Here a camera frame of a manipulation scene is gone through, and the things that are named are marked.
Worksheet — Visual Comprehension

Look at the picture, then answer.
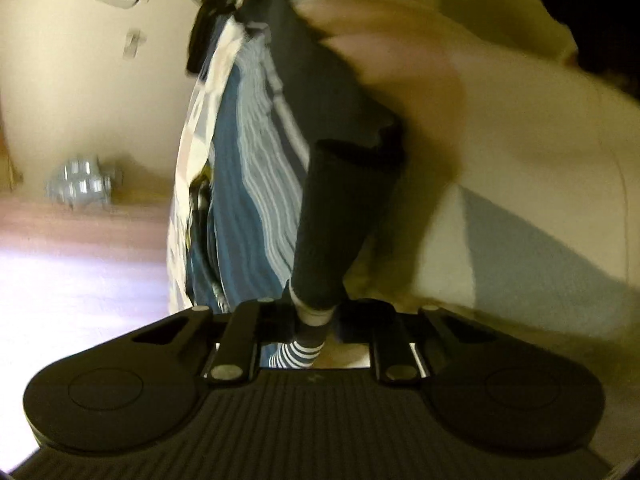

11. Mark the checkered bear-print quilt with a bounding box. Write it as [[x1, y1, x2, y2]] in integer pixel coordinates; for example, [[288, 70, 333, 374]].
[[165, 0, 640, 351]]

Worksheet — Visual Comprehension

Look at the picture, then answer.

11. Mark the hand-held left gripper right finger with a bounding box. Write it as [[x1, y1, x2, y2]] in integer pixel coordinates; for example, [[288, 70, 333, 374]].
[[332, 299, 501, 386]]

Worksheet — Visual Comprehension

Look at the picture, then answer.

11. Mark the grey wrapped bundle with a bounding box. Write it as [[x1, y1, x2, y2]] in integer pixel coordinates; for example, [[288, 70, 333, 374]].
[[46, 156, 124, 212]]

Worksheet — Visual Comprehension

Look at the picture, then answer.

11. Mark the white wall socket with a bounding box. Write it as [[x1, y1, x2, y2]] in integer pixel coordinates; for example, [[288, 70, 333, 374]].
[[124, 30, 145, 61]]

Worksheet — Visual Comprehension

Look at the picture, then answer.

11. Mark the striped knit sweater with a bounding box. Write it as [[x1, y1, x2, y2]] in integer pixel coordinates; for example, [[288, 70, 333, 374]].
[[185, 0, 407, 371]]

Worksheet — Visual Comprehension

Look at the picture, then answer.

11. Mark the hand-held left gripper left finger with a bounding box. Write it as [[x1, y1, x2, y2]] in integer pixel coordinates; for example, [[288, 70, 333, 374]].
[[134, 285, 301, 386]]

